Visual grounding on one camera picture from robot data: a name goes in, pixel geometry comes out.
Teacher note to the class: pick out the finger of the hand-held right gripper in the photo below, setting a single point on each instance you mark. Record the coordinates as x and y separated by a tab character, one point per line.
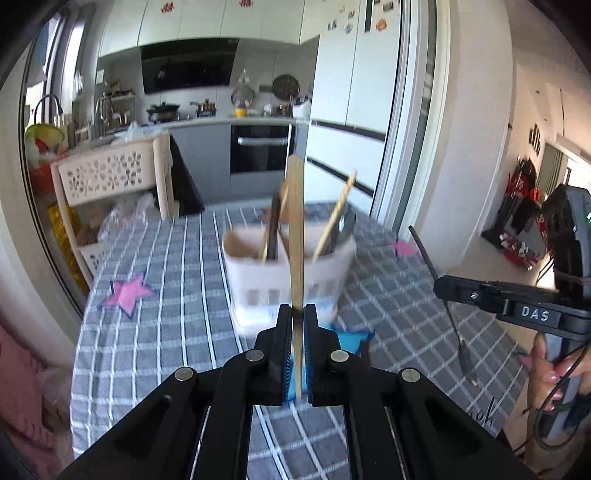
466	290

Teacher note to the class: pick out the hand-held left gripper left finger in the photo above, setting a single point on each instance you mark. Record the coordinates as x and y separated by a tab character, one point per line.
286	350

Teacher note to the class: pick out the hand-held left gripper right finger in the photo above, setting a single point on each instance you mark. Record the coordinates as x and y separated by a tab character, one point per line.
312	350

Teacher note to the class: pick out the white plastic utensil holder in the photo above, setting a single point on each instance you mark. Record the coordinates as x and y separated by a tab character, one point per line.
258	281

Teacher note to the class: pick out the blue patterned chopstick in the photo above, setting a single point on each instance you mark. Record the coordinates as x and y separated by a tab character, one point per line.
339	203

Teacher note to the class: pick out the person's right hand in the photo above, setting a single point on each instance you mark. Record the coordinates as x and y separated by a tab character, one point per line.
535	364

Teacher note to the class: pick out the red and black objects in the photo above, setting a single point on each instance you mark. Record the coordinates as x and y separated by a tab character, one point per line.
517	217

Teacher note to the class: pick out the grey checked star tablecloth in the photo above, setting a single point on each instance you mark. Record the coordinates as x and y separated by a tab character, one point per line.
184	323

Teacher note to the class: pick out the black built-in oven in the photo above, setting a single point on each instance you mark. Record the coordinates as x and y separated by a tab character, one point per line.
258	152

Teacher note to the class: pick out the clear crumpled plastic bag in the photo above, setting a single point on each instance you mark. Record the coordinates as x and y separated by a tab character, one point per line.
129	212

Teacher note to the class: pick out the white refrigerator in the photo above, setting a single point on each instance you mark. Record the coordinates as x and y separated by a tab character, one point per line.
351	92

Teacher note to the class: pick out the golden yellow packaging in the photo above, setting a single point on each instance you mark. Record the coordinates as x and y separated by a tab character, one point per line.
64	249

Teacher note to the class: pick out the white flower cutout storage cart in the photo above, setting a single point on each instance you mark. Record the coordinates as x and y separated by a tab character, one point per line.
106	173

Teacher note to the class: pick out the small copper cooking pot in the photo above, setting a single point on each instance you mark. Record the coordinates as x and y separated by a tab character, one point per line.
205	107

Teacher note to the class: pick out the pink plastic stool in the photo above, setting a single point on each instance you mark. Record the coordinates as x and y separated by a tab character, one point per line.
27	392

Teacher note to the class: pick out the round black hanging pan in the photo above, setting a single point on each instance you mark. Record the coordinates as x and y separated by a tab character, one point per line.
286	86

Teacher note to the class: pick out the white plastic bag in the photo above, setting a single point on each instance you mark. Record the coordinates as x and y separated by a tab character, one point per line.
134	131

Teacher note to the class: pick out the black wok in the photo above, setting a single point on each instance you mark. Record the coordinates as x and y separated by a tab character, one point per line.
164	112

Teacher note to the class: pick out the group of fridge magnets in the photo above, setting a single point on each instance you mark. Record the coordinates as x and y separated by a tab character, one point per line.
364	16

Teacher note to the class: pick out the red basket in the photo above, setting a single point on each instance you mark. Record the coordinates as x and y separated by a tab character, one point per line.
42	180

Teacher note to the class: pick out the black range hood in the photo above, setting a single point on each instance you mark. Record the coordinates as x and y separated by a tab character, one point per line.
189	69

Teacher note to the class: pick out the green and yellow bowls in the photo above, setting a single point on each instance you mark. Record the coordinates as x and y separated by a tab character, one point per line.
44	141

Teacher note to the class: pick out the white upper kitchen cabinets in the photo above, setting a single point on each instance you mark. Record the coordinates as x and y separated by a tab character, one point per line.
207	23

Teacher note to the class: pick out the curved kitchen faucet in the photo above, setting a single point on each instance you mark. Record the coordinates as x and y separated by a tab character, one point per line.
46	101

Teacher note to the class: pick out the dark wall ornament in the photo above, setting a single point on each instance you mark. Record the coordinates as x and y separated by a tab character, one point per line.
534	138

